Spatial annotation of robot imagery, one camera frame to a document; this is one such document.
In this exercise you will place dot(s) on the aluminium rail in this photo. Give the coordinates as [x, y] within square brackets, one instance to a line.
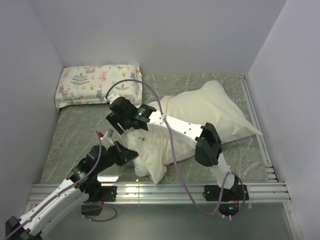
[170, 193]
[260, 139]

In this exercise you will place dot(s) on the animal print patterned pillow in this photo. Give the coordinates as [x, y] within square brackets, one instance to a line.
[85, 85]

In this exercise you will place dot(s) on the aluminium right side rail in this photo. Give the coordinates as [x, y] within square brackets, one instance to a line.
[260, 139]

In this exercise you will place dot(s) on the cream pillowcase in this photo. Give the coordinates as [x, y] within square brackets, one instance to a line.
[209, 104]

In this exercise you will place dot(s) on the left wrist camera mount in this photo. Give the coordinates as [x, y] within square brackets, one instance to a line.
[106, 138]

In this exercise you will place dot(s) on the aluminium front rail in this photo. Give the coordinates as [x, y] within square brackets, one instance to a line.
[170, 193]

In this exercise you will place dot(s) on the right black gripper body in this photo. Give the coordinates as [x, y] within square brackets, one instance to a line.
[122, 122]

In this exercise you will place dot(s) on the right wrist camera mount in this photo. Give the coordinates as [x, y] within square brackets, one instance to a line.
[111, 98]

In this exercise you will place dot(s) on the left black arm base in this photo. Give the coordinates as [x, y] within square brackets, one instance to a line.
[104, 195]

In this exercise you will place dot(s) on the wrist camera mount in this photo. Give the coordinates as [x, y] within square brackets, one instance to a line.
[106, 138]
[111, 98]

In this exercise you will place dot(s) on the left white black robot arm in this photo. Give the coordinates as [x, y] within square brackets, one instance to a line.
[80, 185]

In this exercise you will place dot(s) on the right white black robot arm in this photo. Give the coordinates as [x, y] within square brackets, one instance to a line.
[203, 138]

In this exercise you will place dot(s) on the white pillow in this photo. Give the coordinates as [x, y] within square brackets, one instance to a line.
[154, 152]

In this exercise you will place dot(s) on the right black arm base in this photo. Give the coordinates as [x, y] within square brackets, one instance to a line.
[232, 201]

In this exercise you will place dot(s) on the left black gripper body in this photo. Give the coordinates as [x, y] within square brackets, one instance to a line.
[113, 156]

